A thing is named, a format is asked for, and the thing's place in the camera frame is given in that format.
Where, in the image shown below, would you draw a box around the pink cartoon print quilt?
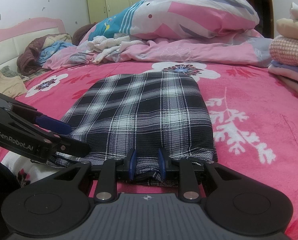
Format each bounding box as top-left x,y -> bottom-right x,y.
43,0 -> 274,70

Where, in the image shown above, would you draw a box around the pale pink folded garment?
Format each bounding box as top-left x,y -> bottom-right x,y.
268,64 -> 298,102

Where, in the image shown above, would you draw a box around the pink white headboard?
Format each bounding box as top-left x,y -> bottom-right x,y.
0,17 -> 66,74

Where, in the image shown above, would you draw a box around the cream crumpled garment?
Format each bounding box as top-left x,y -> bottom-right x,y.
46,34 -> 72,46

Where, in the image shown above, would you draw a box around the green patterned pillow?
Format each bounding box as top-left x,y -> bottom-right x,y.
0,65 -> 29,81

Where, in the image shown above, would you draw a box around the beige folded garment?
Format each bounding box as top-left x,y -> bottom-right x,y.
0,70 -> 28,99

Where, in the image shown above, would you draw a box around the white crumpled garment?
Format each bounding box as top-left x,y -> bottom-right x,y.
87,35 -> 142,64

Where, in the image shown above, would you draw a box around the light blue printed garment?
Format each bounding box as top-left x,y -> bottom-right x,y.
38,41 -> 76,64

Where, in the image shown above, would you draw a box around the black white plaid pants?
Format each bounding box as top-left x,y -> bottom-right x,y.
48,71 -> 218,188

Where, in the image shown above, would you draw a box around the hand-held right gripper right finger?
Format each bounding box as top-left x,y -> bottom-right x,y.
157,148 -> 239,203

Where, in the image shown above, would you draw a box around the wooden door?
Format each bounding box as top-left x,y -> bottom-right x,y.
246,0 -> 275,38

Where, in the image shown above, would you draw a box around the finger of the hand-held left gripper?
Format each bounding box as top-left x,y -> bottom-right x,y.
48,134 -> 91,158
11,104 -> 72,135

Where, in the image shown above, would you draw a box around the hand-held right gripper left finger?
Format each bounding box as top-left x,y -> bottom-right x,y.
53,149 -> 137,203

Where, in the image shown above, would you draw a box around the pink floral bed blanket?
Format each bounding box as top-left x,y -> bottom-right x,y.
0,61 -> 298,240

